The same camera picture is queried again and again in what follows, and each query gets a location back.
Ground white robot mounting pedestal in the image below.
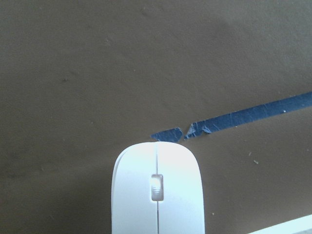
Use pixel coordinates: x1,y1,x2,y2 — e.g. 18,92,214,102
250,214,312,234

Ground brown paper table cover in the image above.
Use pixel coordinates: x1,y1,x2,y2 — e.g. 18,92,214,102
0,0,312,234

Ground white computer mouse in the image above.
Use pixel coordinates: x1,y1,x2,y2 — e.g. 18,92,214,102
111,141,205,234

